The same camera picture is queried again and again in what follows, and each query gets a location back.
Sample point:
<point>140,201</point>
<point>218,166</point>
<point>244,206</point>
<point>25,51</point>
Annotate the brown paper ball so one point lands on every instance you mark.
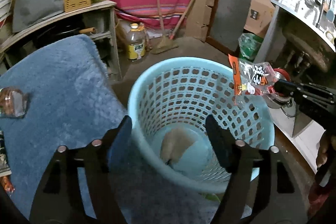
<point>174,145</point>

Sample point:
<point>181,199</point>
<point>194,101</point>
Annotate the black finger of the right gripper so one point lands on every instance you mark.
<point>315,101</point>

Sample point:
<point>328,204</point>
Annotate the green plastic bag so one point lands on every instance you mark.
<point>249,45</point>

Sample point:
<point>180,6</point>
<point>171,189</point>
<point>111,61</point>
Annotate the clear red snack wrapper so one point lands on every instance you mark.
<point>251,79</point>

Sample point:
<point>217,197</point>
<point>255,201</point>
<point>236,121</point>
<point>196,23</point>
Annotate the cardboard box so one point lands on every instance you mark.
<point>259,17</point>

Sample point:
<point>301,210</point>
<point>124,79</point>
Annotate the wooden low shelf table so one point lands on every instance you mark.
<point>97,21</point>

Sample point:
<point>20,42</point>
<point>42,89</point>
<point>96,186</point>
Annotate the blue fuzzy table mat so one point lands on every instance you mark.
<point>72,103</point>

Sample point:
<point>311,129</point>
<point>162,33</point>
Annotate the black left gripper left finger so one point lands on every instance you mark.
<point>76,186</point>

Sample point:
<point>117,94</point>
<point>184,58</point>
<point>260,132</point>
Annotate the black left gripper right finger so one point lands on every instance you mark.
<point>261,188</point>

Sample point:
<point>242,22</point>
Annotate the wooden broom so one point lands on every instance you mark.
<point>167,42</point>

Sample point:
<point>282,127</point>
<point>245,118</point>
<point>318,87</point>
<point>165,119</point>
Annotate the clear jar with brown contents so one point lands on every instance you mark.
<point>14,103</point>

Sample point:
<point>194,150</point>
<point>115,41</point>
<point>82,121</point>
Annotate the yellow oil bottle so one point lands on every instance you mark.
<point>136,41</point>

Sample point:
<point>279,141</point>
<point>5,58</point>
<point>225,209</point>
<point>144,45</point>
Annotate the light blue plastic basket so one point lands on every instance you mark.
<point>180,93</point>

